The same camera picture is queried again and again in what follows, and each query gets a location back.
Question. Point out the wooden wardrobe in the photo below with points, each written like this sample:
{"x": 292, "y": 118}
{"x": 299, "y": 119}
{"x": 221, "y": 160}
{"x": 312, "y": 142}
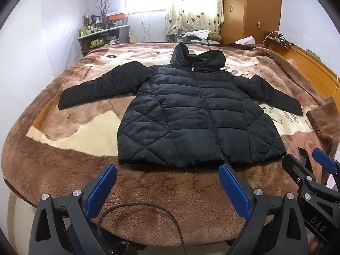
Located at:
{"x": 244, "y": 18}

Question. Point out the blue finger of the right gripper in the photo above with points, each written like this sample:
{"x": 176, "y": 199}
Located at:
{"x": 329, "y": 164}
{"x": 296, "y": 170}

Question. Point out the brown plush toy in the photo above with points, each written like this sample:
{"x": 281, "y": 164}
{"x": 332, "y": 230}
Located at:
{"x": 214, "y": 36}

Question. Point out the black puffer jacket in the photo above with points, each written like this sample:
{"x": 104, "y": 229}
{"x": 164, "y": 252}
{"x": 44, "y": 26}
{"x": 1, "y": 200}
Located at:
{"x": 190, "y": 112}

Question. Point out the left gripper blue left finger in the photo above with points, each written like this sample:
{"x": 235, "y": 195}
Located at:
{"x": 97, "y": 191}

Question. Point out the orange box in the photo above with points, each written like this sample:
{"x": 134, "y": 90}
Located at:
{"x": 119, "y": 16}

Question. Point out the dried branch bouquet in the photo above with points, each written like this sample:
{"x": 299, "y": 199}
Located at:
{"x": 102, "y": 7}

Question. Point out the brown patterned fleece blanket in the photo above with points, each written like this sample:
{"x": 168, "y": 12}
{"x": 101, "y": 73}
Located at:
{"x": 55, "y": 151}

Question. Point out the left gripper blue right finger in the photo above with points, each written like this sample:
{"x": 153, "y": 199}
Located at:
{"x": 239, "y": 192}

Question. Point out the wooden headboard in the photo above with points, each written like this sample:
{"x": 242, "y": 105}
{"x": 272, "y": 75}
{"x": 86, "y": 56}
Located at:
{"x": 323, "y": 79}

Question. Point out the white pillow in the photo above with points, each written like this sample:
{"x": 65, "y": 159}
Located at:
{"x": 246, "y": 41}

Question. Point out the cluttered side desk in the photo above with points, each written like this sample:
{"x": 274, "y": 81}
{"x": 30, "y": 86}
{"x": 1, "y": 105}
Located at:
{"x": 115, "y": 35}

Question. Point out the heart patterned curtain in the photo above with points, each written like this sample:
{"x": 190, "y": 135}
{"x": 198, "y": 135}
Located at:
{"x": 190, "y": 15}

